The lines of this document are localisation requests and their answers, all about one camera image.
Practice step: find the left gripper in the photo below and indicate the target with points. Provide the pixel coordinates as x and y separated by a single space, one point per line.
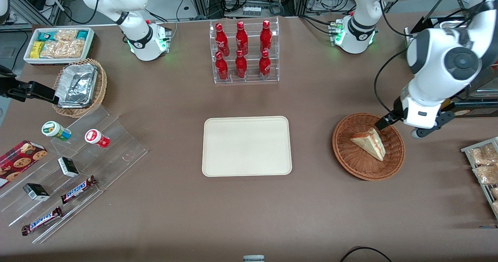
393 116

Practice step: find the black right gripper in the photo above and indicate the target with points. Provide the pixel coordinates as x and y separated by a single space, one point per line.
20 89

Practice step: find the triangular sandwich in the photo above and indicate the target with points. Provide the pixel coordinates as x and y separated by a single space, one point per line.
369 143

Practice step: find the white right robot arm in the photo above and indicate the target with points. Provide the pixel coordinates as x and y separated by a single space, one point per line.
140 40

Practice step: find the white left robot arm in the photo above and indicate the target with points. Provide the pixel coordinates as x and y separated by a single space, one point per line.
432 60

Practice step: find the light oval wicker basket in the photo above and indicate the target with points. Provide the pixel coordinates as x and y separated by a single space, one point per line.
100 87

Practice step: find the brown round wicker basket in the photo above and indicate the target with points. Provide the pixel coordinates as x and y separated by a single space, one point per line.
350 161

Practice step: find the beige rectangular tray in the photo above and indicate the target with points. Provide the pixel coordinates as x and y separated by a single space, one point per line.
247 145

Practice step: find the silver foil wrapped package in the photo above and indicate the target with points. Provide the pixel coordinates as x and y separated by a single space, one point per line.
78 85

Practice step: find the white plastic snack bin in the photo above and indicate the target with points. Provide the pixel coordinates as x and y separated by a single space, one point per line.
28 56

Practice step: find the green lid snack cup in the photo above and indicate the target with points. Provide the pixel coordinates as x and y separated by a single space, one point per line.
54 130

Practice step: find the yellow snack packet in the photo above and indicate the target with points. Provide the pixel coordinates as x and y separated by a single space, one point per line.
37 49

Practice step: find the clear bag of crackers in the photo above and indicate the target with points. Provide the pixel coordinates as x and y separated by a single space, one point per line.
74 48
52 50
66 35

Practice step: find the teal snack packet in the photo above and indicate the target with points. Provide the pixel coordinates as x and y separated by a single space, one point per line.
83 34
46 35

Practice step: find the black hot food display case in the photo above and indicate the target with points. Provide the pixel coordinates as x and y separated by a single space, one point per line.
480 106

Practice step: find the red lid snack cup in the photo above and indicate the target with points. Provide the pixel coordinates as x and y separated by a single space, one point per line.
95 137

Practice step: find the red plaid cookie box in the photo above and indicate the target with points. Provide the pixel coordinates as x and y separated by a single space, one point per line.
19 161

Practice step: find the clear bag of pastry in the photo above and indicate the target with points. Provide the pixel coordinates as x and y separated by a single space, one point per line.
482 155
486 173

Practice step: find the small black carton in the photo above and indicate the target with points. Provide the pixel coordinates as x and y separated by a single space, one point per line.
68 167
35 192

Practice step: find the clear acrylic stepped stand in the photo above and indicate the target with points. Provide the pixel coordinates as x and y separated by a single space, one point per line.
116 137

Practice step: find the Snickers chocolate bar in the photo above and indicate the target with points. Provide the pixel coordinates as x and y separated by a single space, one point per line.
42 220
78 189

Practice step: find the red cola bottle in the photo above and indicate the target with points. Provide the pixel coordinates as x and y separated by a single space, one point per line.
264 65
241 39
265 38
221 67
222 40
241 67

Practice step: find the clear acrylic bottle rack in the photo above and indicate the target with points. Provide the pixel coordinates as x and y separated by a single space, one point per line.
252 79

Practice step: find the white power strip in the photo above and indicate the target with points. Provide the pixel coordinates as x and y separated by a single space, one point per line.
251 11

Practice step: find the grey box at table edge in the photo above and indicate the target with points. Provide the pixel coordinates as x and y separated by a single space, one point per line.
253 259

